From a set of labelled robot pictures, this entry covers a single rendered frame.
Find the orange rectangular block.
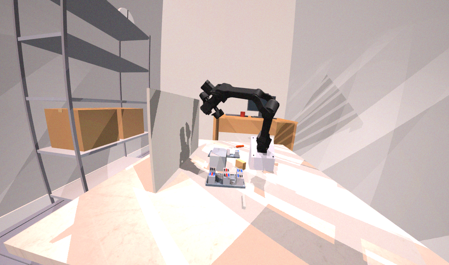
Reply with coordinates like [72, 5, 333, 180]
[235, 159, 246, 170]

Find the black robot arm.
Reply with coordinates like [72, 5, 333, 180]
[200, 80, 280, 153]

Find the white flat panel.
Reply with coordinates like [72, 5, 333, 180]
[147, 88, 200, 193]

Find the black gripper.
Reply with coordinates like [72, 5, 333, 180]
[199, 92, 224, 119]

